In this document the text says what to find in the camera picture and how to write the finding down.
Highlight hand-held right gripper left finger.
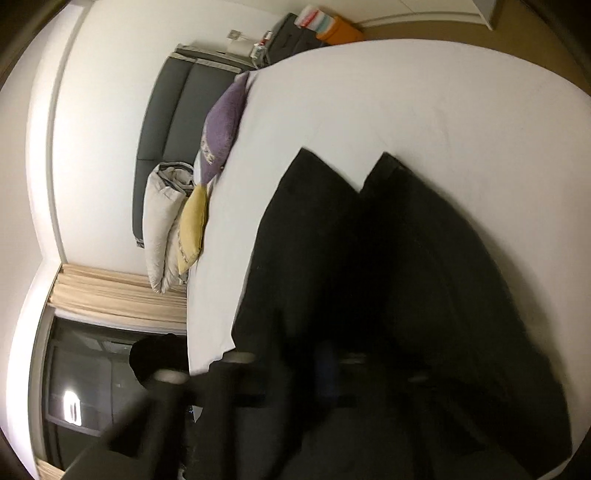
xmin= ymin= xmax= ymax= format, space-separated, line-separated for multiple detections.
xmin=65 ymin=342 xmax=339 ymax=480

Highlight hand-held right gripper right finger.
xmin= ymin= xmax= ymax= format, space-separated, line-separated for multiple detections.
xmin=341 ymin=350 xmax=520 ymax=480

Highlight black pants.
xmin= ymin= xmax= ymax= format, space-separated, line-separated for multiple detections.
xmin=185 ymin=148 xmax=575 ymax=480

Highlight yellow cushion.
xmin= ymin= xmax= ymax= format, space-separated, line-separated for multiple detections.
xmin=178 ymin=184 xmax=211 ymax=274

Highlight cream curtain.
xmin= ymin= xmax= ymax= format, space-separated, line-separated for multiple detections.
xmin=34 ymin=457 xmax=65 ymax=480
xmin=48 ymin=263 xmax=189 ymax=335

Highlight folded beige duvet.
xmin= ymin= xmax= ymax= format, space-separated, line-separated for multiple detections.
xmin=142 ymin=161 xmax=197 ymax=295

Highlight dark glass window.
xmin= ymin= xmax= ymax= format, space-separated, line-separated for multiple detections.
xmin=28 ymin=314 xmax=190 ymax=472

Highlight purple cushion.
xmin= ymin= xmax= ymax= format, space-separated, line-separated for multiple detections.
xmin=199 ymin=71 xmax=250 ymax=185

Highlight bed with white sheet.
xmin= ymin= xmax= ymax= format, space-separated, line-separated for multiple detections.
xmin=187 ymin=39 xmax=591 ymax=480

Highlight grey padded headboard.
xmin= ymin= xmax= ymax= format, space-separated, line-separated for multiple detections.
xmin=131 ymin=46 xmax=252 ymax=250

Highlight grey nightstand with drawers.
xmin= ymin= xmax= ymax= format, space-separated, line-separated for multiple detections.
xmin=265 ymin=13 xmax=328 ymax=63

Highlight orange box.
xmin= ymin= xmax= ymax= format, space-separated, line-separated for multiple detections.
xmin=316 ymin=15 xmax=365 ymax=46

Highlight striped white bucket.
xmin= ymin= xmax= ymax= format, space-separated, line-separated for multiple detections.
xmin=295 ymin=4 xmax=333 ymax=33

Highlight white wardrobe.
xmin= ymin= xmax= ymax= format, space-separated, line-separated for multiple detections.
xmin=365 ymin=0 xmax=506 ymax=31

